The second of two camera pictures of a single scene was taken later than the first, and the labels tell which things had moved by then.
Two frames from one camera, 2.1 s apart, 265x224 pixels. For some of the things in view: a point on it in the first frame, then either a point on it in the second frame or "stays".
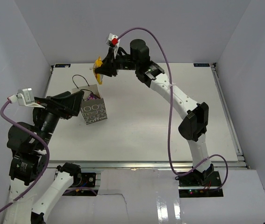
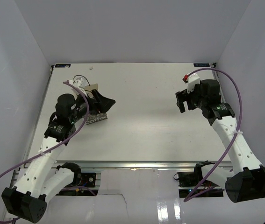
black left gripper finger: (52, 100) -> (102, 101)
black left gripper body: (46, 120) -> (81, 109)
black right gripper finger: (110, 59) -> (182, 96)
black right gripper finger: (107, 68) -> (190, 103)
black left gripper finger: (71, 103) -> (107, 103)
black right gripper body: (125, 63) -> (198, 100)
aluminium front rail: (145, 165) stays
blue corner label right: (201, 65) stays
